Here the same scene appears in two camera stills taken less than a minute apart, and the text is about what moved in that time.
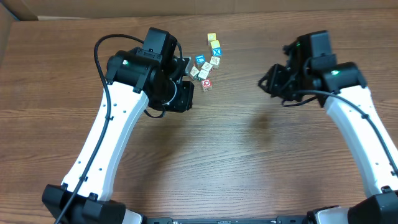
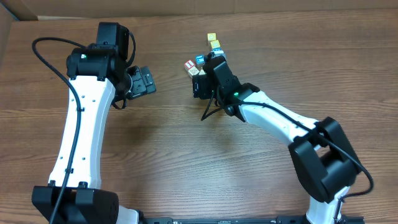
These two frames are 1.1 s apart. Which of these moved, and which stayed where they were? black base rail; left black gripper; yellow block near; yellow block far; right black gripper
Moved: right black gripper; left black gripper
Stayed: black base rail; yellow block far; yellow block near
